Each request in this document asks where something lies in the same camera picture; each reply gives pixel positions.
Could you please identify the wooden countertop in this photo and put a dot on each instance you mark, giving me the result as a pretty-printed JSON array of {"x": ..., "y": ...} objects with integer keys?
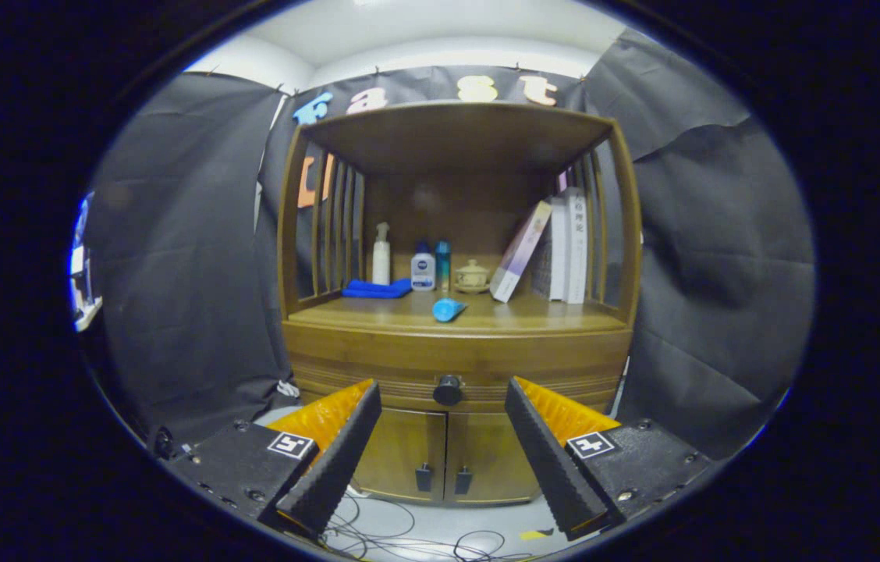
[{"x": 534, "y": 312}]

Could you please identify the wooden cabinet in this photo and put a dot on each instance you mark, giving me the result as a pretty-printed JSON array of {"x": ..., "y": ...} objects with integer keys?
[{"x": 463, "y": 133}]

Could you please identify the blue folded cloth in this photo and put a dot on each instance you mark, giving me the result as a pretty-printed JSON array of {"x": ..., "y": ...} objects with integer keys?
[{"x": 374, "y": 289}]

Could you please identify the white pump bottle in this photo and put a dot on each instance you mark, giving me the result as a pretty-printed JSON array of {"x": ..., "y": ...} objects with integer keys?
[{"x": 381, "y": 265}]

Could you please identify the blue white cosmetic tube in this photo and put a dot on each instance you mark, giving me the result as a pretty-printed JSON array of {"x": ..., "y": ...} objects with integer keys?
[{"x": 446, "y": 310}]

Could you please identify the teal bottle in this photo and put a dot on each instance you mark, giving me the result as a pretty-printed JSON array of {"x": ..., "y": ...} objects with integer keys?
[{"x": 443, "y": 265}]

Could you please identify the wooden drawer with black knob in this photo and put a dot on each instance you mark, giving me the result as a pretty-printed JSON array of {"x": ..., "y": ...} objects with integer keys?
[{"x": 409, "y": 359}]

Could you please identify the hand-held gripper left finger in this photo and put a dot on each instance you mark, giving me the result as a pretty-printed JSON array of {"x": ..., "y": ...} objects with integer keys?
[{"x": 340, "y": 464}]

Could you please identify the white bottle with blue cap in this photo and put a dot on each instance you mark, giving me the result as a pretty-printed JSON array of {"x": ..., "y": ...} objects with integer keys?
[{"x": 424, "y": 273}]

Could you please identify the beige lidded teacup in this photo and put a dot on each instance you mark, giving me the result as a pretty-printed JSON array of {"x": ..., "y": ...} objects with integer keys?
[{"x": 472, "y": 277}]

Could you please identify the wooden cabinet door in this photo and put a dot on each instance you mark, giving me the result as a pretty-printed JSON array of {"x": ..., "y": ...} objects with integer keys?
[
  {"x": 401, "y": 449},
  {"x": 491, "y": 457}
]

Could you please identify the white book with patterned cover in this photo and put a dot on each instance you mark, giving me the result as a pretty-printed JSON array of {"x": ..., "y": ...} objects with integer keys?
[{"x": 557, "y": 257}]

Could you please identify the white desk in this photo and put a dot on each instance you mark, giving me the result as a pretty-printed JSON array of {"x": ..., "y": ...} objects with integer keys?
[{"x": 89, "y": 314}]

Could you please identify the purple white book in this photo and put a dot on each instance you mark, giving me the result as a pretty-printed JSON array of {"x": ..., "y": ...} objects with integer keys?
[{"x": 519, "y": 254}]

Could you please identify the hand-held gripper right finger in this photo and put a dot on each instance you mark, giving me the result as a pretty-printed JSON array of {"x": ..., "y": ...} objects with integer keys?
[{"x": 549, "y": 464}]

